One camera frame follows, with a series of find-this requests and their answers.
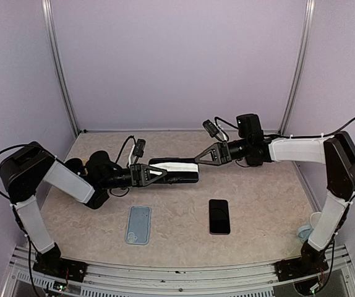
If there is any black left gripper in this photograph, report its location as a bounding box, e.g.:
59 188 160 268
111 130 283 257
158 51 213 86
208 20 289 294
101 163 168 189

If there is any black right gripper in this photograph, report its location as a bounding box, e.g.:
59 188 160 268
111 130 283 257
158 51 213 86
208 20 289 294
194 136 251 165

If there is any black phone case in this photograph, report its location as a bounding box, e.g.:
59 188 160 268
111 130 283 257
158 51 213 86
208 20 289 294
148 158 199 184

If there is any dark blue phone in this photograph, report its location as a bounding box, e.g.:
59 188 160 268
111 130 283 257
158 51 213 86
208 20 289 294
151 162 199 173

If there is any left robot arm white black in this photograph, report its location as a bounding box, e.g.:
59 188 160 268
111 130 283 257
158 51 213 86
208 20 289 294
0 142 168 275

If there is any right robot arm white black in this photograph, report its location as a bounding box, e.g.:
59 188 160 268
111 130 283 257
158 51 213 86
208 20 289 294
195 113 355 275

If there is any light blue phone case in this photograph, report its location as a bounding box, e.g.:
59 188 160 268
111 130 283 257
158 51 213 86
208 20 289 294
126 206 152 246

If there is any black phone centre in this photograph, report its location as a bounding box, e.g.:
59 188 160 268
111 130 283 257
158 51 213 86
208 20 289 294
208 199 231 235

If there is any beige saucer plate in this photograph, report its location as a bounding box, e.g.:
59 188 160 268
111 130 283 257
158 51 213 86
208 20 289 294
81 158 88 176

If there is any black mug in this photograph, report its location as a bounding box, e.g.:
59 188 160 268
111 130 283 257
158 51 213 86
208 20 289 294
64 158 83 176

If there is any white cup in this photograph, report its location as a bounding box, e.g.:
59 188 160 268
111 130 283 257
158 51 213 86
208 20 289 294
309 212 322 229

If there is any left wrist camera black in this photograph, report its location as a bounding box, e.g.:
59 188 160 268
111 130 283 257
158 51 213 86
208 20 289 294
127 139 146 167

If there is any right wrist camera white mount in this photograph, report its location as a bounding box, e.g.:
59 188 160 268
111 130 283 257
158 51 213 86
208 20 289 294
202 119 229 142

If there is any right aluminium frame post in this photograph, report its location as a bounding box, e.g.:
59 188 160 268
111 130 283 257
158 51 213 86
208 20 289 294
278 0 315 134

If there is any aluminium frame post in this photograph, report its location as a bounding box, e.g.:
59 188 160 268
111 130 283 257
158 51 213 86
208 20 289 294
278 0 315 134
41 0 80 137

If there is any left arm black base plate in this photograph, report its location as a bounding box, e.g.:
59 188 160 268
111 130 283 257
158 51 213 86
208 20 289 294
33 258 88 283

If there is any aluminium front rail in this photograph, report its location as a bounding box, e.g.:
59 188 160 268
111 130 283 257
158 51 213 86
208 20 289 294
0 246 355 296

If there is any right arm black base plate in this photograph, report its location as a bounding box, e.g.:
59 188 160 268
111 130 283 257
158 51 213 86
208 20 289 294
274 257 329 282

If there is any left aluminium frame post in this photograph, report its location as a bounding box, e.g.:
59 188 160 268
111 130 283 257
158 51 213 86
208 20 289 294
41 0 80 137

